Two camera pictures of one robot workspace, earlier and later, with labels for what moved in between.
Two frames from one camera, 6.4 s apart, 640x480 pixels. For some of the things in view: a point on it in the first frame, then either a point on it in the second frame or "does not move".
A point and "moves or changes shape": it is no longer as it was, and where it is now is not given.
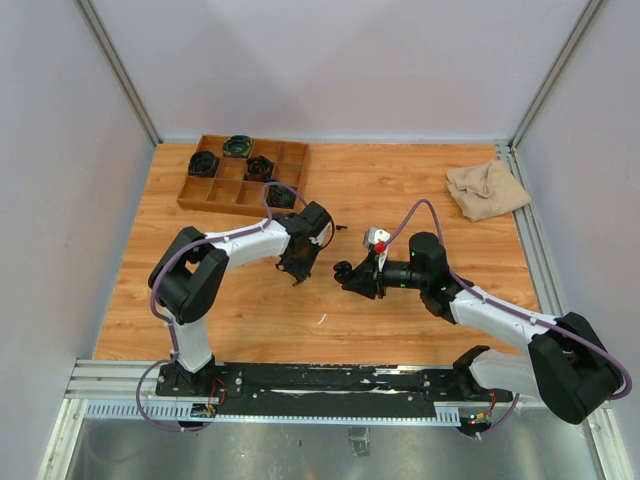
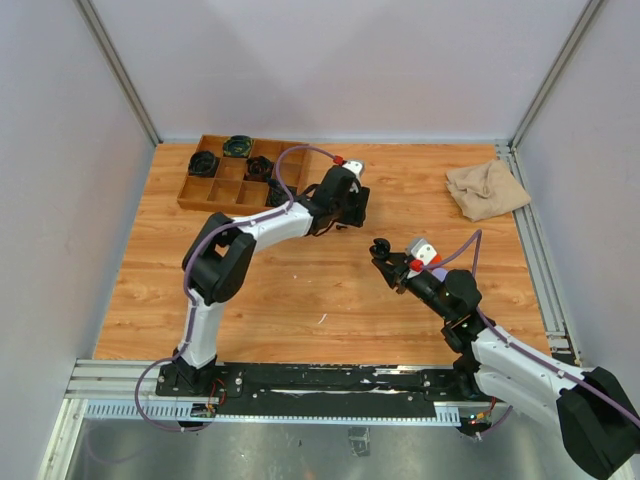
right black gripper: [367, 278] -> [398, 276]
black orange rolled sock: [259, 168] does not move
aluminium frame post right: [554, 73] does not move
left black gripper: [302, 271] -> [357, 214]
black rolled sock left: [203, 164] does not move
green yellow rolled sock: [237, 146] does not move
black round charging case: [343, 271] moves or changes shape
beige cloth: [486, 189] does not move
